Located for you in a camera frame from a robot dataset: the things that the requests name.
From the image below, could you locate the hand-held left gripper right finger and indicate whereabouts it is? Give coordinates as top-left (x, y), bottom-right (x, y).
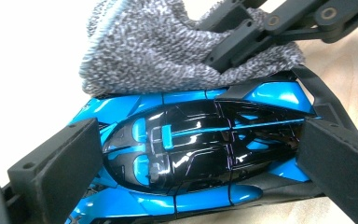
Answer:
top-left (296, 117), bottom-right (358, 224)

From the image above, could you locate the grey terry towel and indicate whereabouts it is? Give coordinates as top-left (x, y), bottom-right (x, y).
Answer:
top-left (78, 0), bottom-right (306, 97)

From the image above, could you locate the blue and black toy car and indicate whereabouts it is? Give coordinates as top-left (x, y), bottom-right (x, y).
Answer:
top-left (64, 66), bottom-right (358, 224)

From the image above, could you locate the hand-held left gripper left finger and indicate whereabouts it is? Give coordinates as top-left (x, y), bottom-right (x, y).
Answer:
top-left (7, 117), bottom-right (104, 224)

